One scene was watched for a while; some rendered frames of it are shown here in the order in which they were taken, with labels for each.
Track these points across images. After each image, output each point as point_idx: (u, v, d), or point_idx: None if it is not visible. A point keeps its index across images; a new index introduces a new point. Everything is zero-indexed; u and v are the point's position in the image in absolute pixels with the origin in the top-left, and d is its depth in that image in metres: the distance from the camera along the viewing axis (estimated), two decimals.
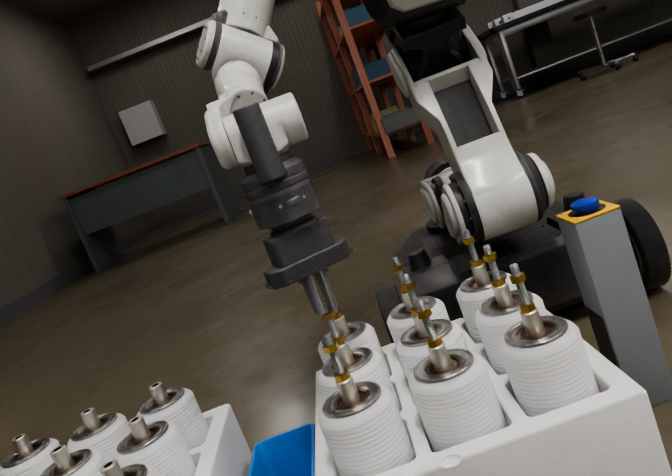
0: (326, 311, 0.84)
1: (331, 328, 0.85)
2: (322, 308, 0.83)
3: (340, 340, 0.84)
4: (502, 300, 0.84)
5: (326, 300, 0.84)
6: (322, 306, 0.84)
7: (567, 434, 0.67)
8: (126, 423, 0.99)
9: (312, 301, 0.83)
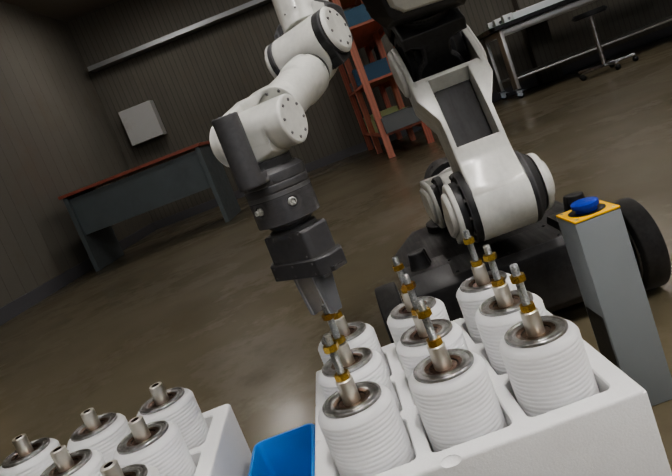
0: None
1: (332, 330, 0.84)
2: (337, 301, 0.84)
3: (342, 336, 0.85)
4: (502, 300, 0.84)
5: (314, 305, 0.85)
6: (325, 306, 0.84)
7: (567, 434, 0.67)
8: (126, 423, 0.99)
9: (334, 295, 0.82)
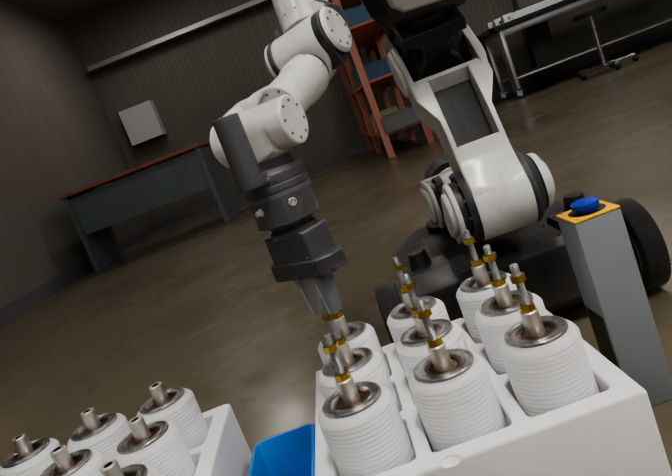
0: (325, 311, 0.85)
1: (337, 328, 0.85)
2: (338, 301, 0.84)
3: (332, 341, 0.85)
4: (502, 300, 0.84)
5: (315, 305, 0.85)
6: None
7: (567, 434, 0.67)
8: (126, 423, 0.99)
9: (334, 295, 0.82)
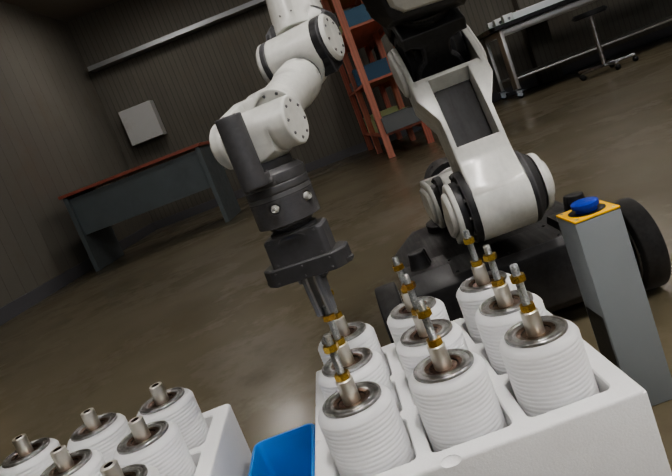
0: (328, 312, 0.84)
1: (331, 330, 0.85)
2: (330, 302, 0.85)
3: (343, 340, 0.84)
4: (502, 300, 0.84)
5: (320, 306, 0.84)
6: (322, 308, 0.84)
7: (567, 434, 0.67)
8: (126, 423, 0.99)
9: (331, 294, 0.84)
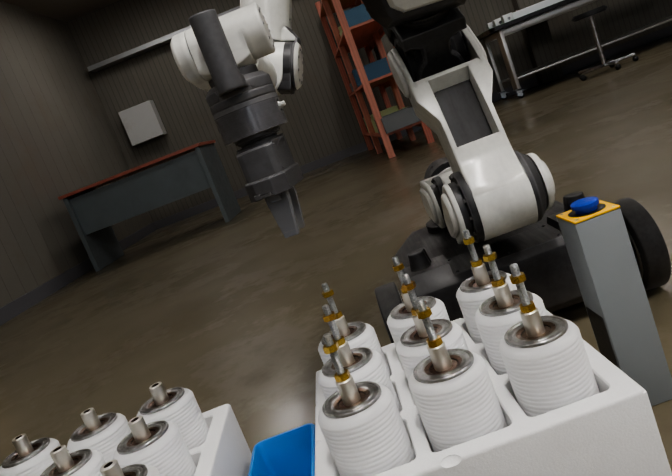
0: (328, 312, 0.84)
1: (331, 330, 0.85)
2: None
3: (343, 340, 0.84)
4: (502, 300, 0.84)
5: (292, 225, 0.81)
6: (322, 308, 0.84)
7: (567, 434, 0.67)
8: (126, 423, 0.99)
9: None
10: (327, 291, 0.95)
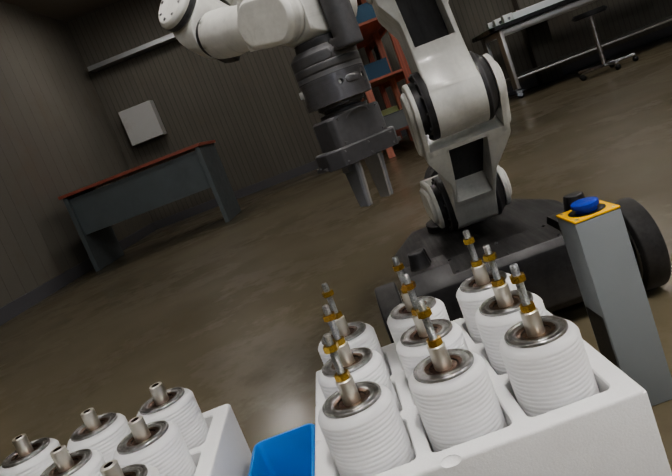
0: (328, 312, 0.84)
1: (331, 330, 0.85)
2: (370, 198, 0.80)
3: (343, 340, 0.84)
4: (502, 300, 0.84)
5: (380, 188, 0.83)
6: (322, 308, 0.84)
7: (567, 434, 0.67)
8: (126, 423, 0.99)
9: (359, 191, 0.80)
10: (327, 291, 0.95)
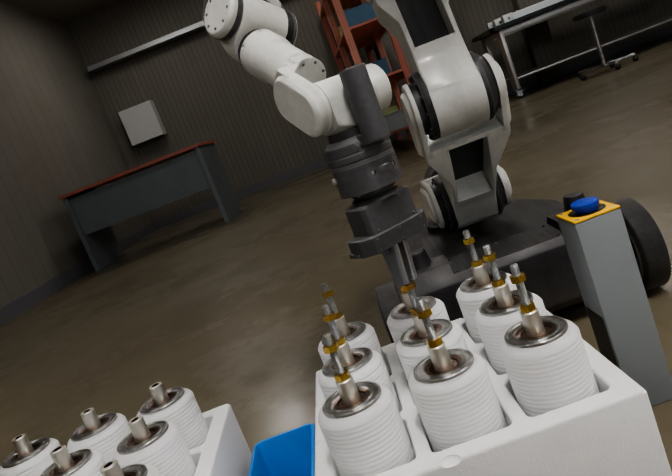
0: (328, 312, 0.84)
1: (331, 330, 0.85)
2: (406, 277, 0.82)
3: (343, 340, 0.84)
4: (502, 300, 0.84)
5: (404, 272, 0.84)
6: (322, 308, 0.84)
7: (567, 434, 0.67)
8: (126, 423, 0.99)
9: (396, 271, 0.83)
10: (327, 291, 0.95)
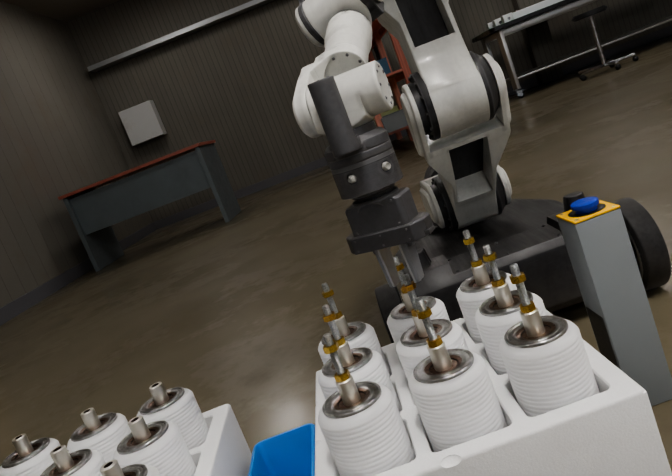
0: (328, 312, 0.84)
1: (331, 330, 0.85)
2: (418, 271, 0.84)
3: (343, 340, 0.84)
4: (502, 300, 0.84)
5: (393, 277, 0.84)
6: (322, 308, 0.84)
7: (567, 434, 0.67)
8: (126, 423, 0.99)
9: (418, 263, 0.82)
10: (327, 291, 0.95)
